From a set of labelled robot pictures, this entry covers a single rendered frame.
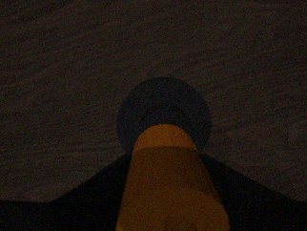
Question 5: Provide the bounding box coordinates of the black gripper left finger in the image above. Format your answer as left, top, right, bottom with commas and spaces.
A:
0, 154, 132, 231

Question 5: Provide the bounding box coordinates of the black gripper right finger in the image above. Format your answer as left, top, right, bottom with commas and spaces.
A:
200, 155, 307, 231

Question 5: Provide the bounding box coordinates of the orange knob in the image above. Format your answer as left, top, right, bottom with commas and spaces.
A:
115, 124, 230, 231

